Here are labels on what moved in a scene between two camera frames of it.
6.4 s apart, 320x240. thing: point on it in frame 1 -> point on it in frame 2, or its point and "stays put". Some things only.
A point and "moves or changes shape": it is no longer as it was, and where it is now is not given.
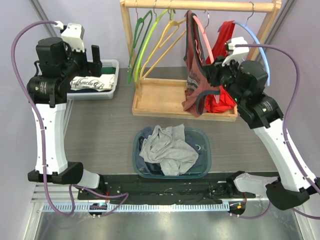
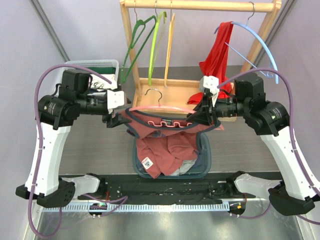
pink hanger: [203, 30] -> [159, 105]
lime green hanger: [145, 43] -> [155, 42]
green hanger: [136, 51] moves or changes shape
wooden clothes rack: [164, 98] stays put
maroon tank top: [197, 85] -> [165, 142]
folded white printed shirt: [105, 82] stays put
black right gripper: [214, 75] -> [208, 110]
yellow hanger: [144, 75] -> [171, 22]
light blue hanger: [267, 67] -> [268, 75]
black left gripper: [92, 69] -> [113, 121]
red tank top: [226, 103] stays put
